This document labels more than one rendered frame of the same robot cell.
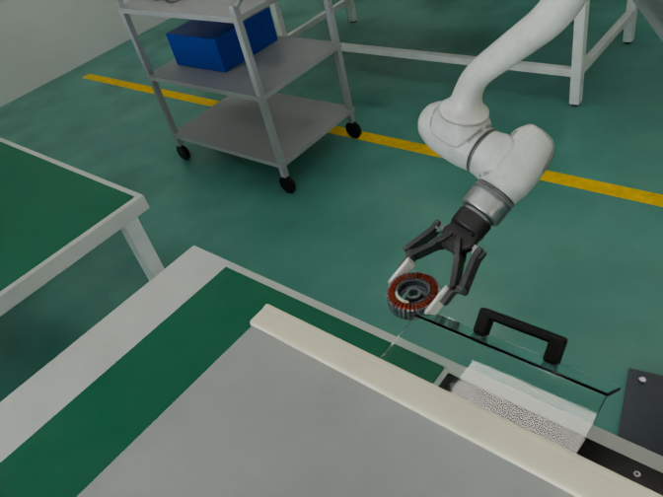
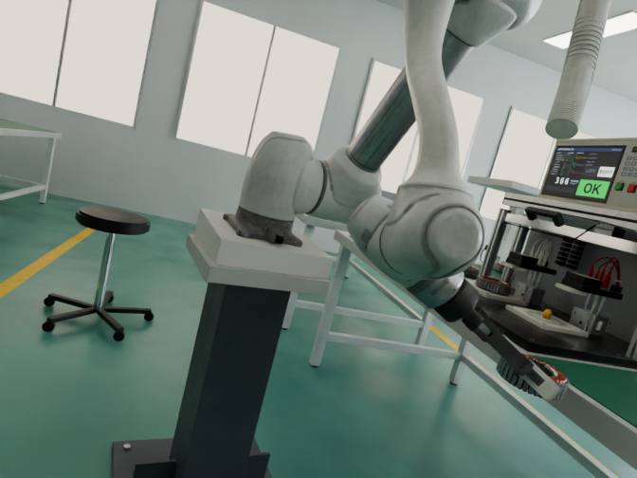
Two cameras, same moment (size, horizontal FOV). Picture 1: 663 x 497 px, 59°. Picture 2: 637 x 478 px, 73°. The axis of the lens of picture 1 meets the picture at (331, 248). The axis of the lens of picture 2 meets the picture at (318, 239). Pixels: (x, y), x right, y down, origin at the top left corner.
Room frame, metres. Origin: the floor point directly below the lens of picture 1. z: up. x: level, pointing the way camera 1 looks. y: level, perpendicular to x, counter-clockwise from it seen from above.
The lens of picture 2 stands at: (1.68, -0.21, 1.01)
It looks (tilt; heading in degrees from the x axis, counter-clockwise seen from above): 8 degrees down; 205
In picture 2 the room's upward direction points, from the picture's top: 15 degrees clockwise
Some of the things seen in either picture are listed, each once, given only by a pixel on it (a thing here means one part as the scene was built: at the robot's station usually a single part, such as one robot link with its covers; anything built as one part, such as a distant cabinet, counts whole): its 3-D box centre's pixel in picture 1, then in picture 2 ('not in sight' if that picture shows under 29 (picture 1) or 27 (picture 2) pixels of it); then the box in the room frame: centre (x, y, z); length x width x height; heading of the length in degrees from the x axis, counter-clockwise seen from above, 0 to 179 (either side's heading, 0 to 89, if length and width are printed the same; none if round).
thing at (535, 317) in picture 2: not in sight; (545, 320); (0.34, -0.11, 0.78); 0.15 x 0.15 x 0.01; 41
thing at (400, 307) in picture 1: (413, 295); (531, 374); (0.84, -0.14, 0.77); 0.11 x 0.11 x 0.04
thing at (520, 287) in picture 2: not in sight; (529, 293); (0.06, -0.16, 0.80); 0.08 x 0.05 x 0.06; 41
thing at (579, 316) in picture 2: not in sight; (588, 321); (0.24, 0.00, 0.80); 0.08 x 0.05 x 0.06; 41
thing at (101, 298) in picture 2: not in sight; (106, 266); (0.18, -2.04, 0.28); 0.54 x 0.49 x 0.56; 131
